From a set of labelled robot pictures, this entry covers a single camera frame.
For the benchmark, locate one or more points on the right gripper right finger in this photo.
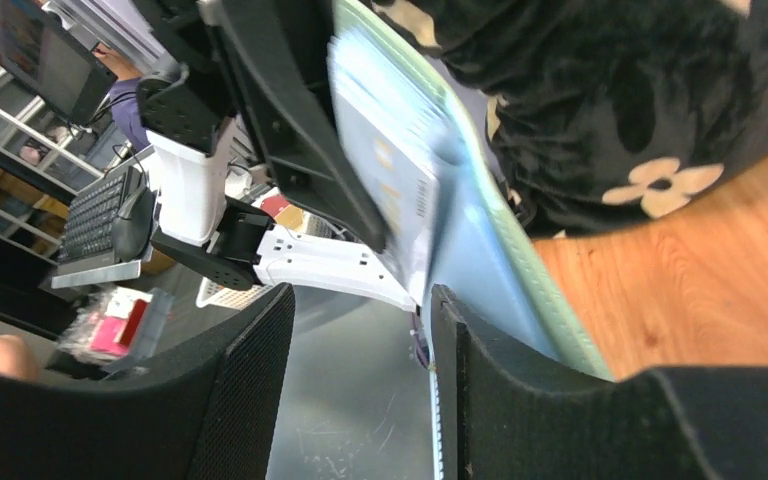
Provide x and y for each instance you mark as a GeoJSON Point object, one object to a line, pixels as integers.
{"type": "Point", "coordinates": [510, 412]}

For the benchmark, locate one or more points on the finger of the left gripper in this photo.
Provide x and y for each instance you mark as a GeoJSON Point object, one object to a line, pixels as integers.
{"type": "Point", "coordinates": [279, 52]}

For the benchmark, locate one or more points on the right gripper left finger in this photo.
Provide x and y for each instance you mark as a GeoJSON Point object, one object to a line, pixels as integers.
{"type": "Point", "coordinates": [203, 409]}

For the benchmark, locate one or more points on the green card holder wallet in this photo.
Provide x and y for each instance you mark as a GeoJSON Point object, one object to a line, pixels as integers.
{"type": "Point", "coordinates": [417, 153]}

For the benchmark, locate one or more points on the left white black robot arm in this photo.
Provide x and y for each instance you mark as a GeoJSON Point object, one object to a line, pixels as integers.
{"type": "Point", "coordinates": [232, 243]}

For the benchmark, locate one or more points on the pink item in plastic bag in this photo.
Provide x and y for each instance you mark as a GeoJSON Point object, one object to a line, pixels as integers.
{"type": "Point", "coordinates": [118, 328]}

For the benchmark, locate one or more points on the black computer keyboard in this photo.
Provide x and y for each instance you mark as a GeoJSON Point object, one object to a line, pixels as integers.
{"type": "Point", "coordinates": [107, 232]}

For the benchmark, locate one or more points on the black computer monitor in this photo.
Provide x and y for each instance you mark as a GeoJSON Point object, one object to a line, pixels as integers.
{"type": "Point", "coordinates": [36, 50]}

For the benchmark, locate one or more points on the metal shelf rack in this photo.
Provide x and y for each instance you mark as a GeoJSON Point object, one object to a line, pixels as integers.
{"type": "Point", "coordinates": [44, 162]}

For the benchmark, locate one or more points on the black floral blanket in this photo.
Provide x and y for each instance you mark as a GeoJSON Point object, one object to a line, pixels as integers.
{"type": "Point", "coordinates": [605, 114]}

